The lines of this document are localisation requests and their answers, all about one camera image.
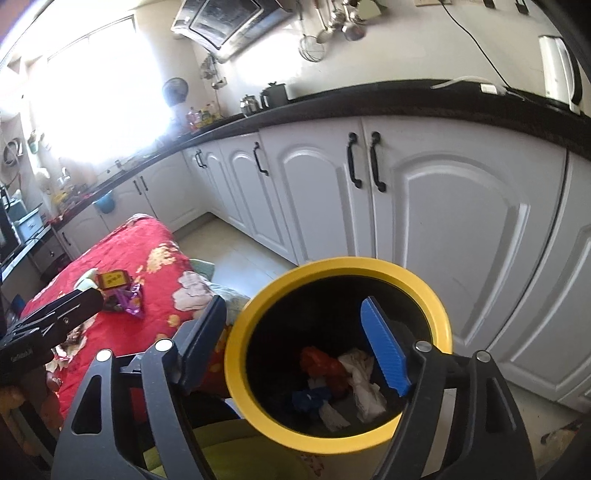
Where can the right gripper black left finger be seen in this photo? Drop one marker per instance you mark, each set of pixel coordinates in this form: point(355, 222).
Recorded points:
point(195, 341)

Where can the black cabinet handle left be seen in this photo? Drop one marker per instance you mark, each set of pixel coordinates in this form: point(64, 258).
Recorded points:
point(350, 160)

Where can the wire mesh skimmer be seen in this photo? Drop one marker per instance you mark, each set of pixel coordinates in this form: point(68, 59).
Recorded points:
point(309, 48)

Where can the crumpled silver wrapper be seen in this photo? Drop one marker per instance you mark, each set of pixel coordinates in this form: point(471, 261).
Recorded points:
point(64, 353)

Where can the purple snack wrapper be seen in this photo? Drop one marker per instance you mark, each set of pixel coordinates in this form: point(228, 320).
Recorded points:
point(130, 300)

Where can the round wall fan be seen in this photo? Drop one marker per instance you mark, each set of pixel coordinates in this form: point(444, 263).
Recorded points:
point(175, 91)

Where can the black cabinet handle far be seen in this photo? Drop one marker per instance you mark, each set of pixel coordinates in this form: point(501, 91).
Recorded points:
point(255, 153)

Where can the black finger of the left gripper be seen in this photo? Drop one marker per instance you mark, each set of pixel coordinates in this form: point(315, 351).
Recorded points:
point(28, 344)

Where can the red plastic bag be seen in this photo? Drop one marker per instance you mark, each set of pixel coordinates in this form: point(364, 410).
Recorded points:
point(319, 365)

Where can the hanging steel ladles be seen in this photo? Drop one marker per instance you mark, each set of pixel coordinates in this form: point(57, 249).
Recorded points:
point(348, 17)

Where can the white electric kettle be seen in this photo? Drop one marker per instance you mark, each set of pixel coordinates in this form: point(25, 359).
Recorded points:
point(561, 71)

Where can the blue rubber glove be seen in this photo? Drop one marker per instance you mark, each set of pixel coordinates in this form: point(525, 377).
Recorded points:
point(311, 399)

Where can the yellow brown seasoning box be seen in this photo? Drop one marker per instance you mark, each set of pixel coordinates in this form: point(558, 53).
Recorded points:
point(114, 279)

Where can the steel range hood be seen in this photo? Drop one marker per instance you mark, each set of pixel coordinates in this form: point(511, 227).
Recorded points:
point(227, 27)

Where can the yellow rimmed trash bin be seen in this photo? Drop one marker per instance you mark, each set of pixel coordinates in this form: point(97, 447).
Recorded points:
point(319, 305)

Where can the black microwave oven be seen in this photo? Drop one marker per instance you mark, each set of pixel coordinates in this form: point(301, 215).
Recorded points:
point(11, 242)

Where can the red floral tablecloth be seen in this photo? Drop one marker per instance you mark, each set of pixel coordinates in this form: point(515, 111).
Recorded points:
point(150, 289)

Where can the blue hanging basket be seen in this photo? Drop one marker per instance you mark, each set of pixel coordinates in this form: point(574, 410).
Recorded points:
point(106, 203)

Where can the black curved countertop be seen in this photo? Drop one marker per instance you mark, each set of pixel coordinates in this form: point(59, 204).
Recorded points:
point(535, 115)

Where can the black cabinet handle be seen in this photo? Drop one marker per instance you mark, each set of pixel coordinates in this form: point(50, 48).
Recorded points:
point(255, 153)
point(375, 146)
point(350, 160)

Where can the black cabinet handle right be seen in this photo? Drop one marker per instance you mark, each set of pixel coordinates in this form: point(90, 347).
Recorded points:
point(375, 146)

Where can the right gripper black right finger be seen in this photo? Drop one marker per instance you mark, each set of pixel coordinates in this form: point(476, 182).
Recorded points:
point(394, 346)

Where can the white crumpled tissue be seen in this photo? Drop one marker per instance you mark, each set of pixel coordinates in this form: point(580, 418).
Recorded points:
point(370, 403)

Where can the condiment bottles group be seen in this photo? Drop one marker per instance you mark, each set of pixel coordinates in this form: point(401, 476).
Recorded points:
point(198, 119)

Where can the steel kettle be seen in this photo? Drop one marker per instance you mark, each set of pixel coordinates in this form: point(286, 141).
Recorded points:
point(249, 105)

